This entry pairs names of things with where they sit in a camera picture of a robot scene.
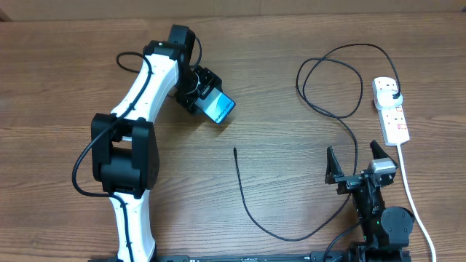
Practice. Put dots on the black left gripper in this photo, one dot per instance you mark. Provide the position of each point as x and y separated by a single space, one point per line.
210 80

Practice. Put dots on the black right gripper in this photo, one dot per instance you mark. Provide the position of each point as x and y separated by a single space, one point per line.
333 175

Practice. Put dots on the blue screen smartphone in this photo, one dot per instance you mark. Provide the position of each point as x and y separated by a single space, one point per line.
216 105

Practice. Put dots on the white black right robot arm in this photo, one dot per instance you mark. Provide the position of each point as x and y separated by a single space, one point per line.
386 230

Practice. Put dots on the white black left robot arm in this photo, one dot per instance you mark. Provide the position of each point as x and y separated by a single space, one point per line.
125 158

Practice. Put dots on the white charger adapter plug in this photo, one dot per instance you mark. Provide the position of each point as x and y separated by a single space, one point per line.
384 99

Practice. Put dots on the white power strip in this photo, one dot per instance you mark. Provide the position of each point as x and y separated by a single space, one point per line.
392 120

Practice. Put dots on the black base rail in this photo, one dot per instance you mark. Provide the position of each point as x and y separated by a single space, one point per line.
316 256

